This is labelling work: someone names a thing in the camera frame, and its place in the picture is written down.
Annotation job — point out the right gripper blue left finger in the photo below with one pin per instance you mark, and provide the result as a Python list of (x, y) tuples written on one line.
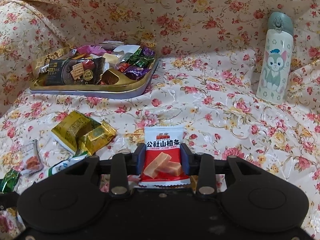
[(124, 164)]

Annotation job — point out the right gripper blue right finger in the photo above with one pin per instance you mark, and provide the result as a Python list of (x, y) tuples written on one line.
[(201, 165)]

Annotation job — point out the green candy wrapper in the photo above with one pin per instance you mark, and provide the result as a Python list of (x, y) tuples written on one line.
[(9, 181)]

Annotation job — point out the red hawthorn strip packet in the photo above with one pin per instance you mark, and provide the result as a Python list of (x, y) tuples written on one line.
[(163, 163)]

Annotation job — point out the white nut snack packet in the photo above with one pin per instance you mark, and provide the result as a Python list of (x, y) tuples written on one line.
[(31, 162)]

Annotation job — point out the green white triangle packet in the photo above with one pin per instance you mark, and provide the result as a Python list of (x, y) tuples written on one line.
[(64, 164)]

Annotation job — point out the gold green snack packet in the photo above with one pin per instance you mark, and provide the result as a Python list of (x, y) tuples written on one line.
[(72, 128)]

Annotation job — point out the small gold candy packet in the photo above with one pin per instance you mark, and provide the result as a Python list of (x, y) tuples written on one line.
[(96, 139)]

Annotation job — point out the gold tray full of snacks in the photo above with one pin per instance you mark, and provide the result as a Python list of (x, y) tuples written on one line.
[(112, 70)]

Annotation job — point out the black cracker packet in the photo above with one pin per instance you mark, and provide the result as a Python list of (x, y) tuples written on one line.
[(74, 72)]

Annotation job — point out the cartoon cat water bottle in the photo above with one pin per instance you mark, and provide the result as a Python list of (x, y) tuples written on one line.
[(277, 58)]

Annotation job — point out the floral sofa cover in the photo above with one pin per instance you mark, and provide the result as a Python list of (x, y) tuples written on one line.
[(210, 58)]

